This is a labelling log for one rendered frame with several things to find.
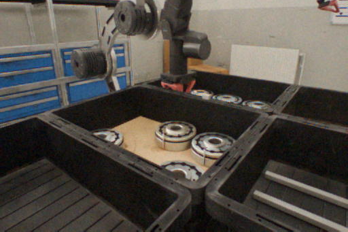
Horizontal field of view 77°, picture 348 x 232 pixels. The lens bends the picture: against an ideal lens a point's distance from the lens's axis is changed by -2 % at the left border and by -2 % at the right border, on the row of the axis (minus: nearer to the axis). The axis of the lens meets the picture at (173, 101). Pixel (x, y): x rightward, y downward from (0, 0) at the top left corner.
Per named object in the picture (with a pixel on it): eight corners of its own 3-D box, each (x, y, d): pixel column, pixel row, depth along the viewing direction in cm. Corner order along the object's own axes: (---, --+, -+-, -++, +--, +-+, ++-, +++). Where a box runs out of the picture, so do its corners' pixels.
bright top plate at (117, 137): (71, 140, 52) (70, 137, 52) (109, 126, 59) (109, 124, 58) (90, 158, 45) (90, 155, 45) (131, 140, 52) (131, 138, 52)
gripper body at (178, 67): (196, 77, 73) (197, 54, 70) (175, 84, 66) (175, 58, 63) (181, 74, 77) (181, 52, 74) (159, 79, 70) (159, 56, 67)
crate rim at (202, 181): (42, 122, 49) (40, 112, 48) (139, 91, 72) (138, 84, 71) (198, 209, 26) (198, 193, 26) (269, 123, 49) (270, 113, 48)
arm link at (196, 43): (179, 11, 67) (158, 20, 62) (211, 10, 59) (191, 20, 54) (185, 49, 73) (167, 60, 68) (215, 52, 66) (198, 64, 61)
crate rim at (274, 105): (139, 91, 72) (138, 84, 71) (190, 74, 94) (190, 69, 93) (269, 123, 49) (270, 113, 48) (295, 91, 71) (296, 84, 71)
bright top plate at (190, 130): (147, 134, 55) (147, 132, 55) (170, 120, 63) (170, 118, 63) (183, 145, 50) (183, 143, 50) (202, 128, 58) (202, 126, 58)
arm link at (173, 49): (178, 34, 70) (165, 35, 66) (195, 35, 66) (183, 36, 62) (177, 56, 73) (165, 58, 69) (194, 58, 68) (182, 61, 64)
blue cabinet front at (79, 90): (68, 105, 229) (60, 49, 210) (126, 90, 278) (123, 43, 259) (70, 105, 227) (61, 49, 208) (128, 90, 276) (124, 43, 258)
